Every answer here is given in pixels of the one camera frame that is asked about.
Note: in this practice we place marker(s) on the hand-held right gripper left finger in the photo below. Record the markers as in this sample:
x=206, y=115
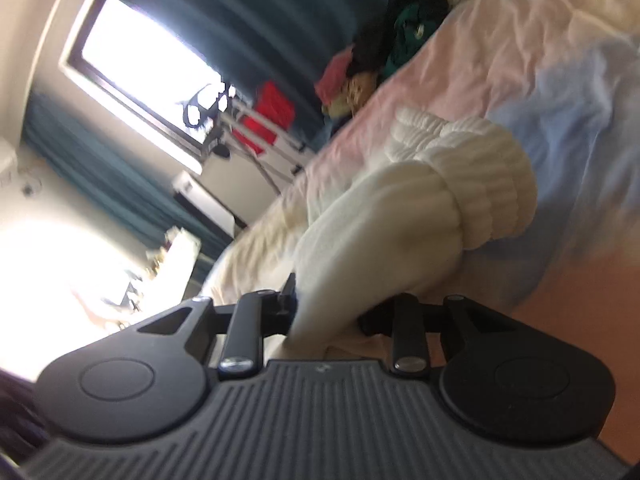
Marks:
x=291, y=305

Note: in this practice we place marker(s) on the white appliance box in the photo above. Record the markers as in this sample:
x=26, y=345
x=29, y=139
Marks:
x=205, y=202

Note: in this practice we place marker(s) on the black hanger rack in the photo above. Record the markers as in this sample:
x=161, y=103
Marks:
x=200, y=107

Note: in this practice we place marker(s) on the white ribbed sock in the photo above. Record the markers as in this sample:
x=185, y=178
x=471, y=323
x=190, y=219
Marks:
x=415, y=220

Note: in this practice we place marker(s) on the pink cloth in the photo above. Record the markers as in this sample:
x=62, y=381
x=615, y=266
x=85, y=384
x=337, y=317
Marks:
x=334, y=76

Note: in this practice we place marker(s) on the pastel bed sheet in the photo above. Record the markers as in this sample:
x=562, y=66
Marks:
x=550, y=50

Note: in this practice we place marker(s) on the teal curtain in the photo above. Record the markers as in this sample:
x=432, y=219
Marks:
x=125, y=180
x=300, y=15

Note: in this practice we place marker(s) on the yellow patterned cloth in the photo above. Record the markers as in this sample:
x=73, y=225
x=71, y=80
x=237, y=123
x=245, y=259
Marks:
x=352, y=92

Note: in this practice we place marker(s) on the red cloth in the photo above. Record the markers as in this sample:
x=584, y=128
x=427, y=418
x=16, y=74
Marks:
x=267, y=115

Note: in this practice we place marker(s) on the window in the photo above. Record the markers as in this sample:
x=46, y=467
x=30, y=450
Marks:
x=140, y=60

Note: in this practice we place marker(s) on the black clothes pile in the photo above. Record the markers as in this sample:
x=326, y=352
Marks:
x=372, y=35

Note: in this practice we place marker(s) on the green garment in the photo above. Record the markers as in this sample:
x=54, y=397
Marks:
x=407, y=35

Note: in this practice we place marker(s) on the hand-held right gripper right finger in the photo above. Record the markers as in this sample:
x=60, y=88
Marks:
x=375, y=321

